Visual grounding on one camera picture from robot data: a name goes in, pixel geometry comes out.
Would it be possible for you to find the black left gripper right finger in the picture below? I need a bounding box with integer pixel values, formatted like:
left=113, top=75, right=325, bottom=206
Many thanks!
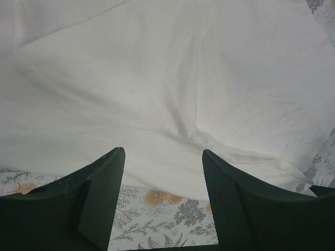
left=202, top=150, right=334, bottom=250

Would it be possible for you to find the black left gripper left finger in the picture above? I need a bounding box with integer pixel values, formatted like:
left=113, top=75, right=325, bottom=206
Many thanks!
left=1, top=147, right=125, bottom=250

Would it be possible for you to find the white t shirt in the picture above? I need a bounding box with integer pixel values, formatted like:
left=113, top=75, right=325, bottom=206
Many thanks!
left=0, top=0, right=335, bottom=201

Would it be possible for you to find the floral table cloth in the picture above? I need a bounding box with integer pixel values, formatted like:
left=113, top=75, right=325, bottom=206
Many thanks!
left=0, top=0, right=335, bottom=251

